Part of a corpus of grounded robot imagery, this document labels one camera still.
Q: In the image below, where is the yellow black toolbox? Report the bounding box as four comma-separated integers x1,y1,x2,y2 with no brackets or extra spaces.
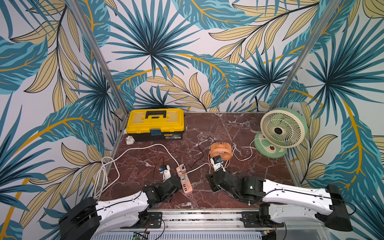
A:
126,109,185,142

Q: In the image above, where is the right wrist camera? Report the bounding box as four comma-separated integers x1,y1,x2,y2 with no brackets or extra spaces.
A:
210,156,224,172

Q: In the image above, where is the pink power strip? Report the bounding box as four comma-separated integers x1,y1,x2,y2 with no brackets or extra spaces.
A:
179,173,193,195

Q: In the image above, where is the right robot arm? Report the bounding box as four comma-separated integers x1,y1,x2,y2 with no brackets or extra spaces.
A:
207,169,353,232

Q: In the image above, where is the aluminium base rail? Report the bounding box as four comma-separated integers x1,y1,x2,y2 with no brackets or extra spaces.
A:
97,209,331,240

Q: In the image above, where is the green white desk fan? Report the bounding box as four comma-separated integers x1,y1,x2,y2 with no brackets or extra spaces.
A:
253,108,309,159

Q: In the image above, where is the white power strip cable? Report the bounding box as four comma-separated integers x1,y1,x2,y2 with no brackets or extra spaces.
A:
91,143,181,200

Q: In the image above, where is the right aluminium frame post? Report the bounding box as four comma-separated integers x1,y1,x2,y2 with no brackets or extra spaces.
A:
269,1,342,111

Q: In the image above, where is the small orange fan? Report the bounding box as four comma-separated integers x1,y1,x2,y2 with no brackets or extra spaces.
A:
210,142,234,161

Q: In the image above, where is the white fan plug cable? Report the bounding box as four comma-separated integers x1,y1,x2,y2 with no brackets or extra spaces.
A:
185,137,259,176

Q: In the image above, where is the pink USB charger adapter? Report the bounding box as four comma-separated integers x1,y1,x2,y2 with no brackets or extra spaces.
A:
176,164,187,178

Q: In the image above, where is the aluminium frame post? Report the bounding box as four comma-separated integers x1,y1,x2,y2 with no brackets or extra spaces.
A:
67,0,129,117
269,1,342,111

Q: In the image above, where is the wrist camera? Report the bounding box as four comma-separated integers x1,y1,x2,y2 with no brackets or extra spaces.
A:
210,156,224,172
159,165,172,182

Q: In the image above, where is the left aluminium frame post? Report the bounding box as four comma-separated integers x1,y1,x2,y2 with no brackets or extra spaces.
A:
67,0,129,117

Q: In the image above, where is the black USB cable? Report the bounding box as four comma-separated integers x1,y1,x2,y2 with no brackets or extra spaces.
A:
152,135,216,181

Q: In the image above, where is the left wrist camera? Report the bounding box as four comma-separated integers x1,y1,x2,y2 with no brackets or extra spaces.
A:
159,165,172,182

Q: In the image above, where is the white wall plug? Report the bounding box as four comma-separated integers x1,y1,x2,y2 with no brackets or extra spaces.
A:
125,136,135,146

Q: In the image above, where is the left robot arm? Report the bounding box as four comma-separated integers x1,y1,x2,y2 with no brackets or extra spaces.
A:
59,176,182,240

